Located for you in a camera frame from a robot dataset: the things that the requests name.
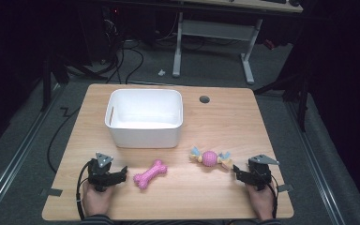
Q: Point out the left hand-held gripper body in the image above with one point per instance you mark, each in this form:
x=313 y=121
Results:
x=98 y=173

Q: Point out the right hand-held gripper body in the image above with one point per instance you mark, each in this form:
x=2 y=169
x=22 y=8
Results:
x=260 y=173

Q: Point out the pink rubber bone toy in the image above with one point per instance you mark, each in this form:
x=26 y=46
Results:
x=150 y=178

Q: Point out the white plastic storage bin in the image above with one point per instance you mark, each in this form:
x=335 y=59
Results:
x=143 y=136

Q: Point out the person's left hand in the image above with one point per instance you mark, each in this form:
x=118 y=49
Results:
x=96 y=203

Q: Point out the person's right hand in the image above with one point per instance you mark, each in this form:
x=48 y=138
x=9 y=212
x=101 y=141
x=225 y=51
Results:
x=262 y=203

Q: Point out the grey tape piece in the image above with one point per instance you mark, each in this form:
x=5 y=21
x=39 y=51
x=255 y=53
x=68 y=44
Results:
x=285 y=187
x=52 y=192

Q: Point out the black table grommet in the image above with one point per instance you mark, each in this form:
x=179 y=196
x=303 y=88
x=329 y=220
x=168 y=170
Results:
x=204 y=99

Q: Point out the black metal stand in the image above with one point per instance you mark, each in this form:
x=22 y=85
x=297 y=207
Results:
x=301 y=93
x=47 y=84

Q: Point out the white paper scrap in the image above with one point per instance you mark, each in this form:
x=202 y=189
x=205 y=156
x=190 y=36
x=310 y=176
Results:
x=161 y=72

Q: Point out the dark computer tower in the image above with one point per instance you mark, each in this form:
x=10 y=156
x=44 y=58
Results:
x=97 y=34

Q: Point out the wooden desk with white legs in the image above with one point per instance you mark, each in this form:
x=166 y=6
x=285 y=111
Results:
x=218 y=29

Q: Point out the metal floor rail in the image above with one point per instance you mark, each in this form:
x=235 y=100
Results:
x=15 y=156
x=317 y=165

